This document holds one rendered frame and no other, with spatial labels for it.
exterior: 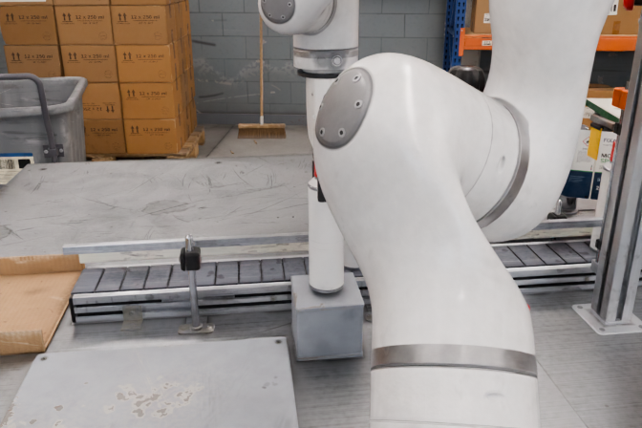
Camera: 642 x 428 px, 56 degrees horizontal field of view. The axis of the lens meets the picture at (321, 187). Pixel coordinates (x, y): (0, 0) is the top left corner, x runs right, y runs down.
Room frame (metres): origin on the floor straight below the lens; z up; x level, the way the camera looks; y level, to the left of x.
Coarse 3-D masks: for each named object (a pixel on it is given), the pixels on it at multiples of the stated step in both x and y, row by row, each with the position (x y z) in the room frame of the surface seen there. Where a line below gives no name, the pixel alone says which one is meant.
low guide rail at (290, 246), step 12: (564, 228) 1.04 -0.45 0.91; (576, 228) 1.04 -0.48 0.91; (588, 228) 1.05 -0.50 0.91; (108, 252) 0.94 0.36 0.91; (120, 252) 0.94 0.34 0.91; (132, 252) 0.94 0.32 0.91; (144, 252) 0.95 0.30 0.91; (156, 252) 0.95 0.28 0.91; (168, 252) 0.95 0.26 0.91; (180, 252) 0.95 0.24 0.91; (204, 252) 0.96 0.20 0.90; (216, 252) 0.96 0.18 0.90; (228, 252) 0.96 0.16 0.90; (240, 252) 0.97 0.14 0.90; (252, 252) 0.97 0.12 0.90; (264, 252) 0.97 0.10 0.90
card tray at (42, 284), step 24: (0, 264) 1.00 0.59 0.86; (24, 264) 1.01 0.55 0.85; (48, 264) 1.02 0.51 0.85; (72, 264) 1.02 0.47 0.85; (0, 288) 0.96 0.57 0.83; (24, 288) 0.96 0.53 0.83; (48, 288) 0.96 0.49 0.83; (72, 288) 0.96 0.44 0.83; (0, 312) 0.87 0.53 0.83; (24, 312) 0.87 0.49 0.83; (48, 312) 0.87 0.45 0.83; (0, 336) 0.76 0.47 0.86; (24, 336) 0.77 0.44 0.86; (48, 336) 0.81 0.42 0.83
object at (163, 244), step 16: (544, 224) 0.95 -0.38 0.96; (560, 224) 0.96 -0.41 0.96; (576, 224) 0.96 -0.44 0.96; (592, 224) 0.97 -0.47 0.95; (144, 240) 0.88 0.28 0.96; (160, 240) 0.88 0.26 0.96; (176, 240) 0.88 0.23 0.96; (208, 240) 0.88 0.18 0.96; (224, 240) 0.89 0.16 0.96; (240, 240) 0.89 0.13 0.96; (256, 240) 0.89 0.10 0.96; (272, 240) 0.90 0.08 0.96; (288, 240) 0.90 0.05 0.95; (304, 240) 0.90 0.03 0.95
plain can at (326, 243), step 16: (320, 208) 0.78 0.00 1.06; (320, 224) 0.78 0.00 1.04; (336, 224) 0.78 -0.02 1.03; (320, 240) 0.78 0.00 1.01; (336, 240) 0.78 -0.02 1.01; (320, 256) 0.78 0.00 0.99; (336, 256) 0.78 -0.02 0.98; (320, 272) 0.78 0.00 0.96; (336, 272) 0.78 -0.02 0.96; (320, 288) 0.78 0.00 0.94; (336, 288) 0.78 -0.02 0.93
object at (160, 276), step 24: (216, 264) 0.97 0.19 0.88; (240, 264) 0.96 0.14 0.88; (264, 264) 0.96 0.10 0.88; (288, 264) 0.96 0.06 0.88; (504, 264) 0.96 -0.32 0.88; (528, 264) 0.96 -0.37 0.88; (552, 264) 0.96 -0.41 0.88; (576, 264) 0.97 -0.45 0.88; (96, 288) 0.88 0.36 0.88; (120, 288) 0.88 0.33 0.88; (144, 288) 0.88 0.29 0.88; (168, 288) 0.88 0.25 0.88
